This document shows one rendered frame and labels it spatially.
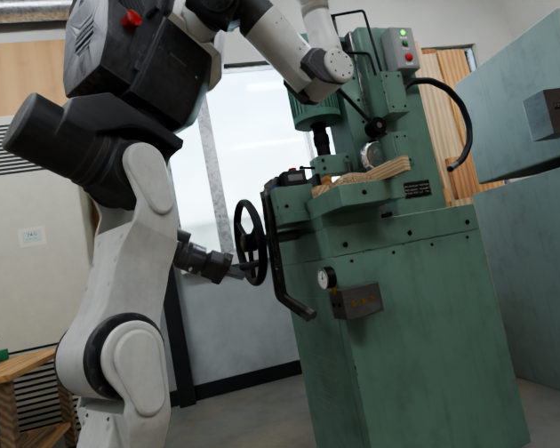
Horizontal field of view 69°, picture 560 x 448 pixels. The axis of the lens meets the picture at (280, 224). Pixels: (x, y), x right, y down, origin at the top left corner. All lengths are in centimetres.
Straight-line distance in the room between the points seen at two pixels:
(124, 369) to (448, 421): 103
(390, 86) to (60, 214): 182
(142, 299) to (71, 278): 169
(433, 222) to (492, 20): 288
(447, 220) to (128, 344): 108
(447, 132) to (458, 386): 219
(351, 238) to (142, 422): 76
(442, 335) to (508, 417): 36
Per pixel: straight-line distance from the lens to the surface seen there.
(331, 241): 121
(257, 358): 276
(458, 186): 307
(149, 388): 76
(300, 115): 149
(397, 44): 166
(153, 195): 81
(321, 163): 147
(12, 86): 315
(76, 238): 248
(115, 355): 73
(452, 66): 353
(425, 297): 138
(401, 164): 114
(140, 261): 81
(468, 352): 149
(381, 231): 130
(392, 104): 150
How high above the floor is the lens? 72
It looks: 5 degrees up
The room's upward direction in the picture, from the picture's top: 11 degrees counter-clockwise
